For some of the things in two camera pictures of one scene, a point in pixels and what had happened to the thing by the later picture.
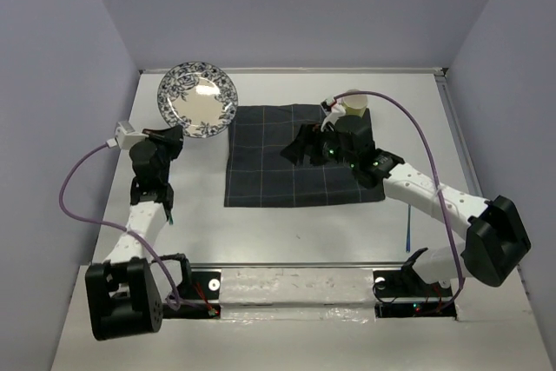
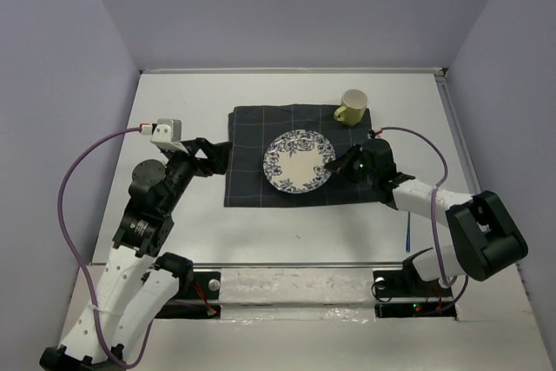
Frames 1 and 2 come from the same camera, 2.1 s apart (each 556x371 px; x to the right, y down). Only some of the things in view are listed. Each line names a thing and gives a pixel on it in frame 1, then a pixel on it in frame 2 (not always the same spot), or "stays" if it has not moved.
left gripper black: [172, 137] to [217, 155]
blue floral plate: [200, 97] to [294, 162]
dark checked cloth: [258, 175] stays
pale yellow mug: [355, 104] stays
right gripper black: [294, 151] to [340, 166]
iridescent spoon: [408, 235] stays
